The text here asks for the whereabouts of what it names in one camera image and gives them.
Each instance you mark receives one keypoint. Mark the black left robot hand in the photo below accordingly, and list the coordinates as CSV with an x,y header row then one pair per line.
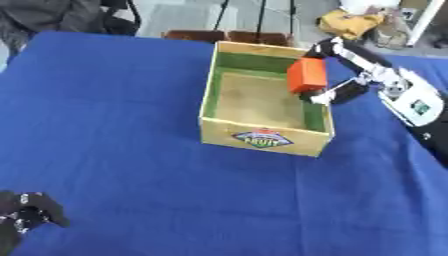
x,y
23,213

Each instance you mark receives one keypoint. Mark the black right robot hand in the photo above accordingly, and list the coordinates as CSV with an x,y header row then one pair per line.
x,y
348,91

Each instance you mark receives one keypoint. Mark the orange rectangular block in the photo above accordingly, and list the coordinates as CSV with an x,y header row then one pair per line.
x,y
307,75

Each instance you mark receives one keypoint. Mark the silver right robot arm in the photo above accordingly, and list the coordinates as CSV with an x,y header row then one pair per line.
x,y
417,106

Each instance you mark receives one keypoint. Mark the tan cardboard box green inside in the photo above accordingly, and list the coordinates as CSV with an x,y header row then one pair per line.
x,y
265,100

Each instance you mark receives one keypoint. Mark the yellow cloth bag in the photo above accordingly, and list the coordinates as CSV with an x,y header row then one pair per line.
x,y
350,22

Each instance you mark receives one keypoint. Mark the white stand leg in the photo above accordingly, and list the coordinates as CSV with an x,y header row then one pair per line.
x,y
424,21

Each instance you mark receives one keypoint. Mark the black tripod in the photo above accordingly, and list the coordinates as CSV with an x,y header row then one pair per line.
x,y
256,16

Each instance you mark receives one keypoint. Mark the brown wooden chair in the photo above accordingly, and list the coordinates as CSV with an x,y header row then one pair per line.
x,y
227,36

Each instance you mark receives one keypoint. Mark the person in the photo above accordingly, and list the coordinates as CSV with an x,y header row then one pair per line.
x,y
52,18

